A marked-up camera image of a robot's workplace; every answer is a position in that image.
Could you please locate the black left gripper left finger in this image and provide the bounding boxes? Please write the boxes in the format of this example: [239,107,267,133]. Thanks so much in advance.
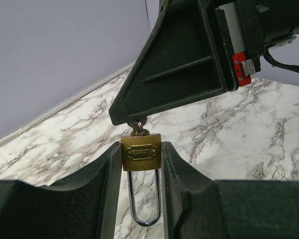
[0,142,122,239]

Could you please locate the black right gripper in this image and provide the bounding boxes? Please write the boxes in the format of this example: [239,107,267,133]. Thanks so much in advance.
[109,0,265,125]

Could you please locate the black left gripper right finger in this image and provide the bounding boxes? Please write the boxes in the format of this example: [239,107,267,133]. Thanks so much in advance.
[161,142,299,239]

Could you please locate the small brass long-shackle padlock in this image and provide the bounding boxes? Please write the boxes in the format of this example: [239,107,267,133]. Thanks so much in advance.
[121,133,162,227]

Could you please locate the single small silver key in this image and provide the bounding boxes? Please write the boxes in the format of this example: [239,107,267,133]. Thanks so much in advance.
[127,117,150,136]

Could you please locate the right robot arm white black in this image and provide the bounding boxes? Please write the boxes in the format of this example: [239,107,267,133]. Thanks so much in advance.
[109,0,299,125]

